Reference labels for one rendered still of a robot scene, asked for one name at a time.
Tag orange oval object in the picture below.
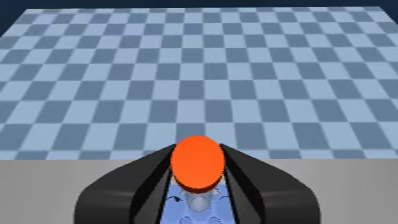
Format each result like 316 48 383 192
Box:
168 135 227 212

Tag light blue tube rack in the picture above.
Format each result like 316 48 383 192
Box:
158 176 240 224

